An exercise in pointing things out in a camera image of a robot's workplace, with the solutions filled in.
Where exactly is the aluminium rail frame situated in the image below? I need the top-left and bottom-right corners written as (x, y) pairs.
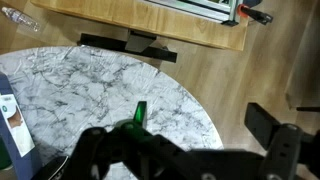
top-left (143, 0), bottom-right (242, 27)

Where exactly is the clear plastic water bottle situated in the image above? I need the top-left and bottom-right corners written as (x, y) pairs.
top-left (1, 6), bottom-right (41, 33)

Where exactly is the orange and black clamp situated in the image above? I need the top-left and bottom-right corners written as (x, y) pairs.
top-left (236, 3), bottom-right (274, 26)

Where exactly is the light wooden workbench top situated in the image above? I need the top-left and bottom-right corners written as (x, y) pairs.
top-left (31, 0), bottom-right (250, 52)

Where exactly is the dark blue box with label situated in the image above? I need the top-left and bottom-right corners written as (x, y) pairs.
top-left (0, 72), bottom-right (45, 180)

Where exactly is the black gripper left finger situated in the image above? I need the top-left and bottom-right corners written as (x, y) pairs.
top-left (131, 100), bottom-right (148, 131)

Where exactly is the dark green round object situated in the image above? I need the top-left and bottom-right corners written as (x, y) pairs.
top-left (0, 134), bottom-right (14, 171)

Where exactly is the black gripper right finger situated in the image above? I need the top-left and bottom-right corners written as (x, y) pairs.
top-left (244, 102), bottom-right (283, 152)

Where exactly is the grey metal bench leg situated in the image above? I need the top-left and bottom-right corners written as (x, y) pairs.
top-left (124, 29), bottom-right (158, 54)

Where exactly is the black metal base bar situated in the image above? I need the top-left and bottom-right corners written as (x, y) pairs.
top-left (76, 32), bottom-right (179, 64)

